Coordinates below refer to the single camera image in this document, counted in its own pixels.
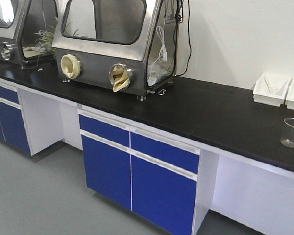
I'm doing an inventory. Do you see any blue white cabinet left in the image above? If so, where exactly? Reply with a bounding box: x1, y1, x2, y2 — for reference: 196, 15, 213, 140
0, 80, 64, 155

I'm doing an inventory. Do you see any cream glove right port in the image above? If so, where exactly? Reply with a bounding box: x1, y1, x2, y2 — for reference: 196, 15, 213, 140
109, 63, 133, 92

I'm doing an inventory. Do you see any green plant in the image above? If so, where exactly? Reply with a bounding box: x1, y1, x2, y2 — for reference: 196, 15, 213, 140
32, 16, 56, 67

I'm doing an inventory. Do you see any black power cable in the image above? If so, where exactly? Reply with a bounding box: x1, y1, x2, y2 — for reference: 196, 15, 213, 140
174, 0, 192, 77

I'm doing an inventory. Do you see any steel glove box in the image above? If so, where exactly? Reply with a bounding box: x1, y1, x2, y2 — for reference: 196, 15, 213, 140
0, 0, 58, 68
53, 0, 182, 99

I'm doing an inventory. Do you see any cream glove left port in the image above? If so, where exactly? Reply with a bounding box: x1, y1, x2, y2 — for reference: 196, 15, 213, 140
60, 54, 82, 79

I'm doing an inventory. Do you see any white cable inside box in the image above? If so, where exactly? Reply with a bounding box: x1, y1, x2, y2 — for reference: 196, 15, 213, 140
156, 26, 169, 63

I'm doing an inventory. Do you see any white plastic bin left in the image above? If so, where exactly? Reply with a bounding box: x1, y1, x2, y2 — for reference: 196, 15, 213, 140
253, 74, 291, 107

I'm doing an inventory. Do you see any clear glass beaker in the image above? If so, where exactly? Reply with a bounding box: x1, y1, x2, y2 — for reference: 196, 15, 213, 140
280, 117, 294, 149

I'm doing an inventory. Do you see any metal carabiner clip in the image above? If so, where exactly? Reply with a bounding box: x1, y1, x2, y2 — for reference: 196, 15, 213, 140
157, 89, 166, 96

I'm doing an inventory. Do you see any blue white cabinet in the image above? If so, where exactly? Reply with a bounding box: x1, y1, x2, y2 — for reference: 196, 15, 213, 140
0, 80, 64, 155
78, 106, 219, 235

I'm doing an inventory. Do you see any cream glove port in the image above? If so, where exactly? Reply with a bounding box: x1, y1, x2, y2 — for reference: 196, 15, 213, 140
60, 54, 82, 79
109, 63, 133, 92

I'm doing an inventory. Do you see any blue white cabinet centre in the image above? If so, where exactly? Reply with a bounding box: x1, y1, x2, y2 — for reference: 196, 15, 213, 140
78, 106, 219, 235

